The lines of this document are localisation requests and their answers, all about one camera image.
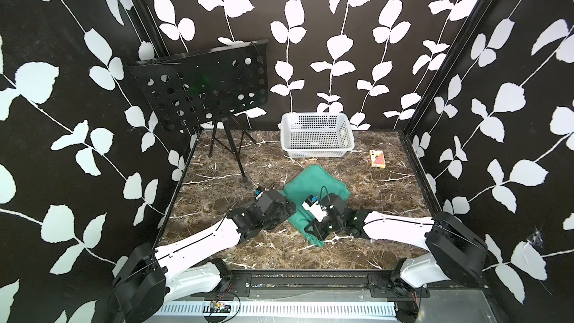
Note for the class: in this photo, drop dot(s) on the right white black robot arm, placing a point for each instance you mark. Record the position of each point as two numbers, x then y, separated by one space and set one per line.
452 251

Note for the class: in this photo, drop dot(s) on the black front mounting rail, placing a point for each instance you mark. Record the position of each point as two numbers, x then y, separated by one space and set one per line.
221 281

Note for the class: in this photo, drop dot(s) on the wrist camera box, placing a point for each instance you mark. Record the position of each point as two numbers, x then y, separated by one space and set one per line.
318 208
264 199

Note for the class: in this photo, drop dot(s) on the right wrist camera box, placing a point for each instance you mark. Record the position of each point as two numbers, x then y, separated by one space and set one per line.
318 208

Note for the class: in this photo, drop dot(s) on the white plastic mesh basket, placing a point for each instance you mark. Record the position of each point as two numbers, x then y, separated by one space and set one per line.
316 135

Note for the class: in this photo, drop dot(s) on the small green circuit board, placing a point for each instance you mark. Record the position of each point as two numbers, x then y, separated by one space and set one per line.
220 307

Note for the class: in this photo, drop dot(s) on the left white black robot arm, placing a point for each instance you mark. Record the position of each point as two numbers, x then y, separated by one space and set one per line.
152 277

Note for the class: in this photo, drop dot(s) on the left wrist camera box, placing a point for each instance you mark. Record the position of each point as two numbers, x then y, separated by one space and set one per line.
264 199

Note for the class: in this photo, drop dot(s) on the white slotted cable duct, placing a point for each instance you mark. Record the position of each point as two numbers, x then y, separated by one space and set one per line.
286 309

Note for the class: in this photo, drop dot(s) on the black perforated music stand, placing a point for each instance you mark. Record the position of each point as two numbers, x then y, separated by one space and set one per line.
207 87

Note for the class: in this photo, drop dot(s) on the small orange card box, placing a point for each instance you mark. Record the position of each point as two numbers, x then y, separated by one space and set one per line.
377 158

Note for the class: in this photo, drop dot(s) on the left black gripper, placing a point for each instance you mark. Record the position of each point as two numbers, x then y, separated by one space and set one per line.
284 213

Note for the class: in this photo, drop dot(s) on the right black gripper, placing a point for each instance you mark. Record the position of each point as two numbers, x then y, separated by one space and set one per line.
316 228

